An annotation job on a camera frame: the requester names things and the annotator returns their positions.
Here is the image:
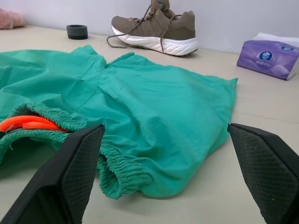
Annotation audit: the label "orange drawstring cord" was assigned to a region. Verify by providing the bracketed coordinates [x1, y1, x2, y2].
[0, 116, 71, 134]

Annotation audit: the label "white paper pack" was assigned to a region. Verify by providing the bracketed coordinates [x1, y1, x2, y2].
[253, 32, 299, 43]

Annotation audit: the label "black round ring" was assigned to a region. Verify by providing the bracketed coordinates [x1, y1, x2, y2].
[66, 24, 89, 40]

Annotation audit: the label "teal green fabric shorts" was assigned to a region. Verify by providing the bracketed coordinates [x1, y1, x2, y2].
[0, 45, 239, 200]

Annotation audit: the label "purple tissue pack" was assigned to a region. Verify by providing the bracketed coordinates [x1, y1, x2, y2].
[236, 40, 299, 81]

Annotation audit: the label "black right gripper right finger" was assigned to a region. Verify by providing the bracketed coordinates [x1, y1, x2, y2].
[227, 123, 299, 224]

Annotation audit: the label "brown sneaker with white sole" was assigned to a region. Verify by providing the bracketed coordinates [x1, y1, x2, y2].
[107, 4, 199, 57]

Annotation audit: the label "pink fluffy cloth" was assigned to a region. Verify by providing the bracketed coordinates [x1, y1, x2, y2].
[0, 7, 27, 30]

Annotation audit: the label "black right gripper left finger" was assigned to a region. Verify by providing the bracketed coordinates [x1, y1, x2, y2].
[0, 123, 105, 224]

